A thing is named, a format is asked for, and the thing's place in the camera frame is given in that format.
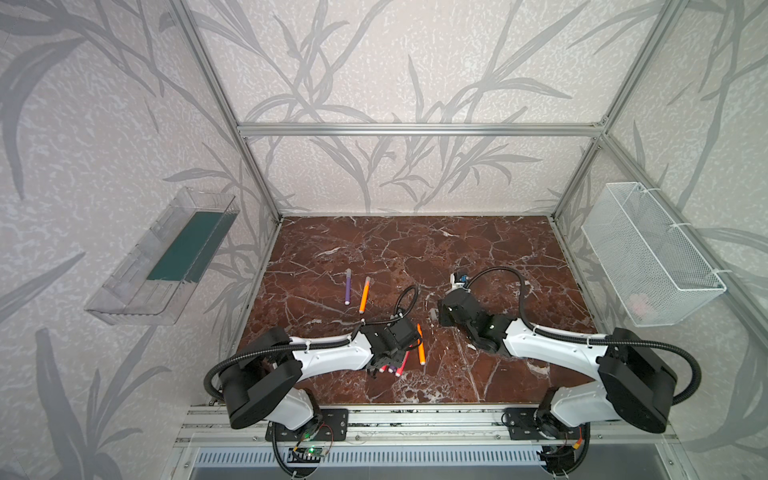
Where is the purple highlighter pen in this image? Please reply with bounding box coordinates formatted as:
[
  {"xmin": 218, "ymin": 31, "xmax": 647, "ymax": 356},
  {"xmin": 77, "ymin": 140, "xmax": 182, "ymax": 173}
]
[{"xmin": 344, "ymin": 268, "xmax": 352, "ymax": 306}]

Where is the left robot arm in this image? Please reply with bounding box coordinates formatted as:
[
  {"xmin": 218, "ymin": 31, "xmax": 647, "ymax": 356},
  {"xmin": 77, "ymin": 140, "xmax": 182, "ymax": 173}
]
[{"xmin": 203, "ymin": 315, "xmax": 422, "ymax": 438}]

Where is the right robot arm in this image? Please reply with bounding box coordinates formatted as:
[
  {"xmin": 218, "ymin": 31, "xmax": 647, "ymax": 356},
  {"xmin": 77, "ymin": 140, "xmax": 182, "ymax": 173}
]
[{"xmin": 438, "ymin": 288, "xmax": 703, "ymax": 438}]

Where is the yellow orange highlighter pen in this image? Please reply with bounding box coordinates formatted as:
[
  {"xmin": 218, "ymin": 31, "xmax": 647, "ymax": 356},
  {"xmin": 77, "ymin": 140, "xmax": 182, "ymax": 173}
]
[{"xmin": 417, "ymin": 324, "xmax": 426, "ymax": 366}]

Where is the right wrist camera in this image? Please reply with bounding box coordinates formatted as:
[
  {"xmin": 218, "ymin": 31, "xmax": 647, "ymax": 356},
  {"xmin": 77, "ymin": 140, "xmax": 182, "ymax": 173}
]
[{"xmin": 450, "ymin": 271, "xmax": 471, "ymax": 289}]

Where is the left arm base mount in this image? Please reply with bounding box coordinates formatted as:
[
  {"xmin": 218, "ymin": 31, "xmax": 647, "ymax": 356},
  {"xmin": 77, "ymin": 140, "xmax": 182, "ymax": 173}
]
[{"xmin": 266, "ymin": 408, "xmax": 350, "ymax": 442}]

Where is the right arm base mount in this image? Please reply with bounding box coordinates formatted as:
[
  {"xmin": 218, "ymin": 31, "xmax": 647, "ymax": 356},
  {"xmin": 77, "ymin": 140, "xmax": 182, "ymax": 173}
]
[{"xmin": 501, "ymin": 407, "xmax": 581, "ymax": 442}]

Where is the circuit board with wires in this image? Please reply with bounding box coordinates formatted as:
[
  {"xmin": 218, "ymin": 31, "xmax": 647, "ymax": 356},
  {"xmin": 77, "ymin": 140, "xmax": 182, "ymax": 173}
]
[{"xmin": 288, "ymin": 445, "xmax": 332, "ymax": 464}]

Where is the white wire mesh basket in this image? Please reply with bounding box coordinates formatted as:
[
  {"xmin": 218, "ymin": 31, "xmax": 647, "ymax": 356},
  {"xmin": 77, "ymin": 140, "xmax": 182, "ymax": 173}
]
[{"xmin": 582, "ymin": 182, "xmax": 727, "ymax": 327}]

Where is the aluminium front rail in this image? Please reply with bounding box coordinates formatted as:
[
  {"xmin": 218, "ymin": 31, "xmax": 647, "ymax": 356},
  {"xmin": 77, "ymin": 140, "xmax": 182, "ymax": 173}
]
[{"xmin": 173, "ymin": 403, "xmax": 679, "ymax": 448}]

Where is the clear plastic wall tray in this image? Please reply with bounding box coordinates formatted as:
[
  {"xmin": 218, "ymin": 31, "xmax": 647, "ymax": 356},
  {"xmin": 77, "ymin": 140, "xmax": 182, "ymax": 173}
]
[{"xmin": 85, "ymin": 187, "xmax": 240, "ymax": 326}]

